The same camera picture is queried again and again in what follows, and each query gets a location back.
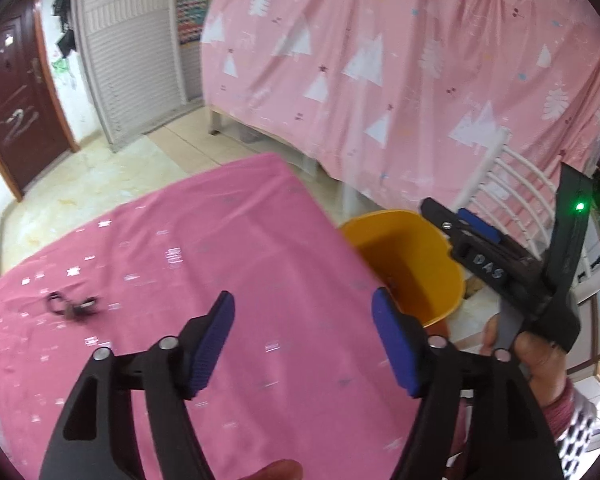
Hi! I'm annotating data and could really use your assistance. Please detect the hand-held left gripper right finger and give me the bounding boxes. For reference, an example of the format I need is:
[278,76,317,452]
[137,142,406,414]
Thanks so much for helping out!
[371,286,566,480]

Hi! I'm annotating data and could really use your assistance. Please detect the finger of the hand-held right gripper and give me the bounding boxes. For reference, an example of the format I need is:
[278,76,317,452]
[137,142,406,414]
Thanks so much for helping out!
[456,207,501,246]
[420,197,468,242]

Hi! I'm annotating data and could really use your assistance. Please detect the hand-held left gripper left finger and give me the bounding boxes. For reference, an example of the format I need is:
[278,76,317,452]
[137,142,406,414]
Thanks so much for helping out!
[39,290,237,480]

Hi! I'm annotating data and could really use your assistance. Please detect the yellow plastic bucket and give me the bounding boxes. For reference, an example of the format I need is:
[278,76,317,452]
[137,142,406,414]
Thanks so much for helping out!
[339,210,466,328]

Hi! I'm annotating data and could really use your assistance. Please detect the person's right forearm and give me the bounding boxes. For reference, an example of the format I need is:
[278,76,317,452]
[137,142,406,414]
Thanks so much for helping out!
[537,377,600,466]

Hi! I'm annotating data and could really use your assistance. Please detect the person's right hand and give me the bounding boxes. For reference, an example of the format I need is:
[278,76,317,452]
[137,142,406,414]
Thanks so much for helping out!
[480,315,568,407]

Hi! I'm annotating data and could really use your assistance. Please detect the person's left hand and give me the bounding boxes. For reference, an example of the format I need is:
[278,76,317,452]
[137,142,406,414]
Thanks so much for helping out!
[240,459,306,480]

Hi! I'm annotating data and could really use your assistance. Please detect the white metal chair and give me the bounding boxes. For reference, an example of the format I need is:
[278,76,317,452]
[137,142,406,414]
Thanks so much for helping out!
[457,127,563,271]

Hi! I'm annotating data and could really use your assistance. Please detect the pink star-print tablecloth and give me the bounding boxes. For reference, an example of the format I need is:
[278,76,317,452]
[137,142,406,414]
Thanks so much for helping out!
[0,152,468,480]

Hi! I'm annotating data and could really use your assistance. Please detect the pink tree-print sheet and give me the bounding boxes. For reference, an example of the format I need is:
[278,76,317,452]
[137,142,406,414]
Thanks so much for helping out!
[200,0,600,211]

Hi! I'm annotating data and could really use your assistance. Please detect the white louvered door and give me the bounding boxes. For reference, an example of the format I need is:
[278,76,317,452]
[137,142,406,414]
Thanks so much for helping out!
[75,0,186,153]

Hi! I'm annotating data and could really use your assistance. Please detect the brown door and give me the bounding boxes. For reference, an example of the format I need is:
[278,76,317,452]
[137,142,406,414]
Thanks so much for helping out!
[0,0,76,201]

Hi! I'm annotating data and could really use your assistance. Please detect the colourful wall poster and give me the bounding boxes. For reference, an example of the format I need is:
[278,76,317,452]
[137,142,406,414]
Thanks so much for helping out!
[174,0,212,48]

